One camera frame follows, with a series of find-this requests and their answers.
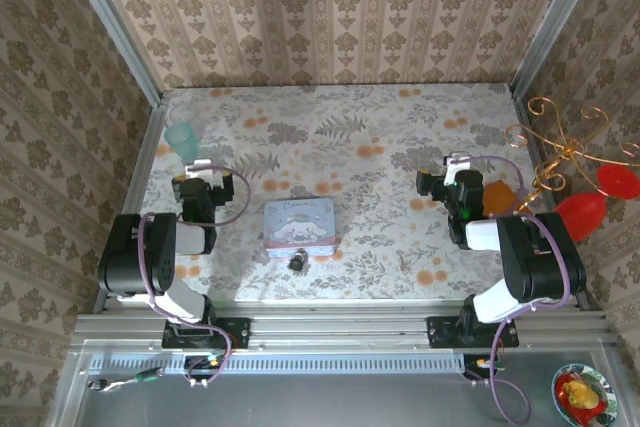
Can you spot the clear glass cup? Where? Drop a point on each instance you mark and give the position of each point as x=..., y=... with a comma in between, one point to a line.
x=192, y=116

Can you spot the green translucent plastic cup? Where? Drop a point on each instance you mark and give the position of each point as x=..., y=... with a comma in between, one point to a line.
x=182, y=142

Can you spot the cartoon print tin box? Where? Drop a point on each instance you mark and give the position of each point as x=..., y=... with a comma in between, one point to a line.
x=300, y=227

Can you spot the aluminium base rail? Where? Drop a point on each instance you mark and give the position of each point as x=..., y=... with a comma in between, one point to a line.
x=325, y=327

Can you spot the red yellow toy fruit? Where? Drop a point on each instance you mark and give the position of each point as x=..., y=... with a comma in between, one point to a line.
x=580, y=394

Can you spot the floral patterned table mat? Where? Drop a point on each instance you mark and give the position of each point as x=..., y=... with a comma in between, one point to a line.
x=350, y=147

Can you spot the aluminium frame post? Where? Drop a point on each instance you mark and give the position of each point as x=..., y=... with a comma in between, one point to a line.
x=555, y=22
x=115, y=27

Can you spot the small black padlock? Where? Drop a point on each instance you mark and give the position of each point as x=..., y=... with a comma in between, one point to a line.
x=298, y=262

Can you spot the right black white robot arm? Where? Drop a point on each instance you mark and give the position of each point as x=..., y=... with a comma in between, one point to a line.
x=540, y=262

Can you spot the aluminium side rail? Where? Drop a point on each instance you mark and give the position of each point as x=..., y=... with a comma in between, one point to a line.
x=525, y=117
x=145, y=162

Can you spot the patterned ceramic bowl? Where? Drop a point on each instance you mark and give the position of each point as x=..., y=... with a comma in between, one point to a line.
x=607, y=404

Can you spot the grey metal shelf panel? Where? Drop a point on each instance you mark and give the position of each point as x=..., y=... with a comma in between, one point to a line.
x=325, y=402

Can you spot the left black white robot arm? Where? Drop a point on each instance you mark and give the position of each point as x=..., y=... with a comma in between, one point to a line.
x=135, y=252

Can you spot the red round ornament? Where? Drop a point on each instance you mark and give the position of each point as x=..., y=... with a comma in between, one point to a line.
x=620, y=179

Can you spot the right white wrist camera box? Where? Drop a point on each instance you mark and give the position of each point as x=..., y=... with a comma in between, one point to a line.
x=457, y=163

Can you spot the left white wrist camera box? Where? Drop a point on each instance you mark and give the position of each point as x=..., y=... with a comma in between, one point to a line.
x=202, y=169

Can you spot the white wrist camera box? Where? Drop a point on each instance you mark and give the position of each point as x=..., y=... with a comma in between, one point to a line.
x=202, y=169
x=457, y=163

